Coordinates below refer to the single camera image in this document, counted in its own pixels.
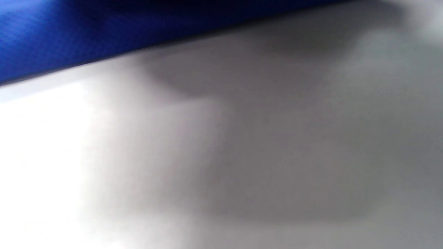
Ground blue t-shirt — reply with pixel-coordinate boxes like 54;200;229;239
0;0;346;85

